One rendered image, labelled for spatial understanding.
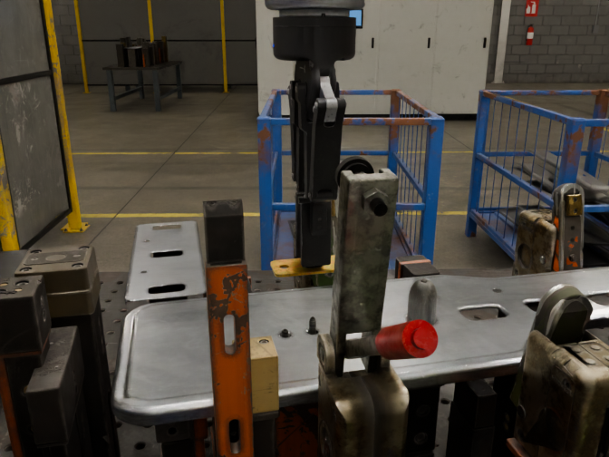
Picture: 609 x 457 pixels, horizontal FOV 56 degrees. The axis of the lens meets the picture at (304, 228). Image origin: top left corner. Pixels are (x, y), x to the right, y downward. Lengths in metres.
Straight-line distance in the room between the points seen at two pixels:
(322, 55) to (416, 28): 8.13
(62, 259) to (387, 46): 8.01
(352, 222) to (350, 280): 0.05
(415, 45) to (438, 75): 0.55
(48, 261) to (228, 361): 0.33
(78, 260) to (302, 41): 0.36
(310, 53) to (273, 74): 7.94
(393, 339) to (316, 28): 0.28
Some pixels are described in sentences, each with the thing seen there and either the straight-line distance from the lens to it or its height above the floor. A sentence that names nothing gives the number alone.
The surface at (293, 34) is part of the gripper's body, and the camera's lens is 0.51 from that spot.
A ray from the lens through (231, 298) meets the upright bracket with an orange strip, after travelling 0.41.
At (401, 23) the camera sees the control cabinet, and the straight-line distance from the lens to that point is 8.59.
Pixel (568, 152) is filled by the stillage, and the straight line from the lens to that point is 2.69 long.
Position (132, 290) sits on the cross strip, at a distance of 0.75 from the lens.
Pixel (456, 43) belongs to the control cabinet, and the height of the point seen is 1.08.
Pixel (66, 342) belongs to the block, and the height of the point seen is 1.00.
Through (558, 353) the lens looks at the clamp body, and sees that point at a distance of 0.50.
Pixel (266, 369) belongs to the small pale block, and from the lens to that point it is 0.47.
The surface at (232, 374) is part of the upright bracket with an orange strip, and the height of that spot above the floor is 1.07.
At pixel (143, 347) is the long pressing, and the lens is 0.62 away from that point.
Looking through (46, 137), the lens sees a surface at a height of 0.68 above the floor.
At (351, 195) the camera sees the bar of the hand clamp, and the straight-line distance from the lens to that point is 0.39.
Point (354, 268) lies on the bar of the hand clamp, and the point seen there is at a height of 1.14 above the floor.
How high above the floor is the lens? 1.31
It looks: 19 degrees down
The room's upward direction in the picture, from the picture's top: straight up
